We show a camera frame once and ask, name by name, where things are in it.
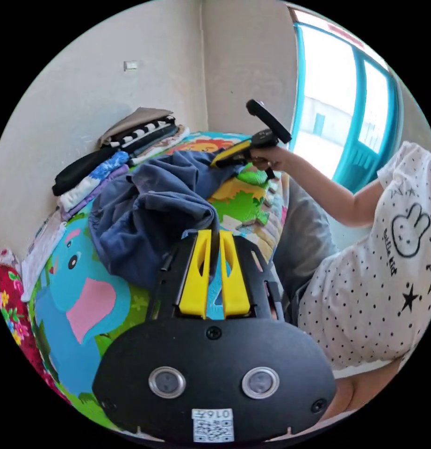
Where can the person's right forearm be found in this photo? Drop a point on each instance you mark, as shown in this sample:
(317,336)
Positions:
(324,189)

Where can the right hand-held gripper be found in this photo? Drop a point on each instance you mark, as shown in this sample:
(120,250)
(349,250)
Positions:
(266,138)

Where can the bed with animal print mat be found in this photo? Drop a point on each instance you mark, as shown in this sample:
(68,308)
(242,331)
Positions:
(96,336)

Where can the person's body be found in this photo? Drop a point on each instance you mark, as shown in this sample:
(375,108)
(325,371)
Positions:
(359,298)

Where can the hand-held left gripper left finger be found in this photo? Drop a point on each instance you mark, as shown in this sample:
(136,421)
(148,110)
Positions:
(194,287)

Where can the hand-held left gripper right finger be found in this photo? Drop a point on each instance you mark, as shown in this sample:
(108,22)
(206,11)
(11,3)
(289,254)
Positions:
(236,291)

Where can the dark blue long sleeve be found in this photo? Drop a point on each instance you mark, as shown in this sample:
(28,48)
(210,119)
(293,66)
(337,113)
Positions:
(149,217)

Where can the white wall switch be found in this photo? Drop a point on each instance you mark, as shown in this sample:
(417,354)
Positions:
(131,65)

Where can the person's right hand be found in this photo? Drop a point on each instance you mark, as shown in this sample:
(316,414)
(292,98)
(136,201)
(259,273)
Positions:
(275,158)

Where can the window with turquoise frame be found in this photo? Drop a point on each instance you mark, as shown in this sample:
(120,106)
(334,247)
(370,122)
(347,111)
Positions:
(327,87)

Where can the white patterned folded cloth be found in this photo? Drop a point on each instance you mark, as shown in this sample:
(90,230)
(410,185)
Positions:
(43,252)

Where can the red floral blanket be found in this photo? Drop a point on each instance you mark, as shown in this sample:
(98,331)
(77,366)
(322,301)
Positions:
(12,301)

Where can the pile of clothes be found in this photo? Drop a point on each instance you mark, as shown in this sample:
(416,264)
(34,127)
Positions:
(107,168)

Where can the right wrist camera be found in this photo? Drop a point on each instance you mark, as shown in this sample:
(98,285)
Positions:
(270,121)

